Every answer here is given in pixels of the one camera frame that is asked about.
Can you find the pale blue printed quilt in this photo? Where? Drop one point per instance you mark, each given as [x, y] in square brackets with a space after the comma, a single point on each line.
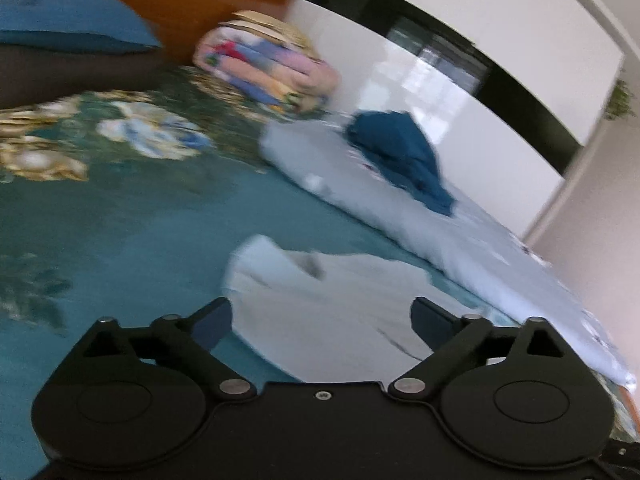
[475, 260]

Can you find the dark brown pillow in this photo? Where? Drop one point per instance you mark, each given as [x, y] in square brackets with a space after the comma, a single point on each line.
[60, 75]

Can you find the white glossy wardrobe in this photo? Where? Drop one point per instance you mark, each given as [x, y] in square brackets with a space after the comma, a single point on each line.
[360, 60]

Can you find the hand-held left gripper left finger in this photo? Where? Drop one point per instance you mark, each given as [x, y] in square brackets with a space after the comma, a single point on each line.
[212, 327]

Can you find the teal floral bed blanket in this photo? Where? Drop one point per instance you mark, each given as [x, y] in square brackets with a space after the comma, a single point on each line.
[125, 220]

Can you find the green potted plant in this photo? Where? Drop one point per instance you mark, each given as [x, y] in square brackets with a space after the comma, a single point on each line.
[617, 102]

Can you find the dark blue garment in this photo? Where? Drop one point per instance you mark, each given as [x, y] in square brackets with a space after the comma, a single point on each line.
[400, 155]

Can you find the colourful folded blanket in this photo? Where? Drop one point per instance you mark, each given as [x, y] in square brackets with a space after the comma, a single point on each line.
[270, 65]

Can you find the light blue polo shirt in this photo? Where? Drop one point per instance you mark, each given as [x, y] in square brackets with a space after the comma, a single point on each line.
[340, 310]

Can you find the blue pillow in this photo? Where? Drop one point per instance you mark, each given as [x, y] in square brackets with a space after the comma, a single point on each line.
[65, 20]

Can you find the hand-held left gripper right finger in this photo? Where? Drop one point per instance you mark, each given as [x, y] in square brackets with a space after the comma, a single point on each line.
[432, 327]

